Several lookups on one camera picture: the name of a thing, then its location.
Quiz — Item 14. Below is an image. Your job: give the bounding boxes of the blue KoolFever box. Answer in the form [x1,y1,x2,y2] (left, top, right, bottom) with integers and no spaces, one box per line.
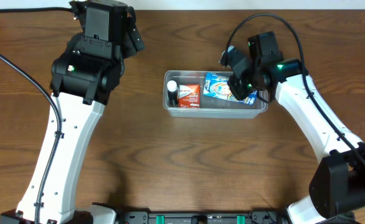
[203,72,257,105]

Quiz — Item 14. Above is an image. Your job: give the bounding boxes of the clear plastic container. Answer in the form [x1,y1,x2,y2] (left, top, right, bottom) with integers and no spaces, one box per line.
[163,70,268,119]

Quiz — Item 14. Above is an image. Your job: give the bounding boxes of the red orange medicine box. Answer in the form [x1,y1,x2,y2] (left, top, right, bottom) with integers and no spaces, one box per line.
[178,85,201,108]

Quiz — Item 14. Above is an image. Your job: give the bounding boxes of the black bottle with white cap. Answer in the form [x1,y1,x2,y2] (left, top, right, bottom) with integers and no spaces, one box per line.
[166,80,179,107]

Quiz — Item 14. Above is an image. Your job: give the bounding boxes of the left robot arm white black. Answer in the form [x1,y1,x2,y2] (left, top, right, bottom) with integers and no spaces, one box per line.
[0,1,145,223]

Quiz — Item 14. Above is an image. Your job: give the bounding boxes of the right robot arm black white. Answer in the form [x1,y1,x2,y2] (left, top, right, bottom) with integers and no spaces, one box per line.
[220,32,365,223]

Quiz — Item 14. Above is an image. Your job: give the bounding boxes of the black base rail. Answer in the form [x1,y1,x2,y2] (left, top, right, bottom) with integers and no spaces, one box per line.
[115,210,289,224]

